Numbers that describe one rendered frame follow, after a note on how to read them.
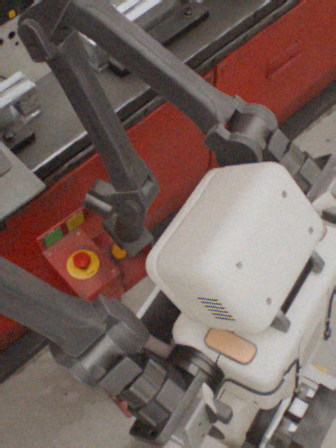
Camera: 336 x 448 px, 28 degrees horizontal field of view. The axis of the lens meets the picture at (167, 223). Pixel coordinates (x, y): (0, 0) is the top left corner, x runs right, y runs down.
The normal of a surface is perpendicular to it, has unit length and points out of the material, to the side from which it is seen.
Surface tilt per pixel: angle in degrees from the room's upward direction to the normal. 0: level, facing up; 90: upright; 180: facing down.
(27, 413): 0
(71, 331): 71
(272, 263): 48
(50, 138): 0
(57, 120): 0
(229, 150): 78
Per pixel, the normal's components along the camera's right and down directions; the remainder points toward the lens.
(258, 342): -0.14, -0.56
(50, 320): 0.42, 0.56
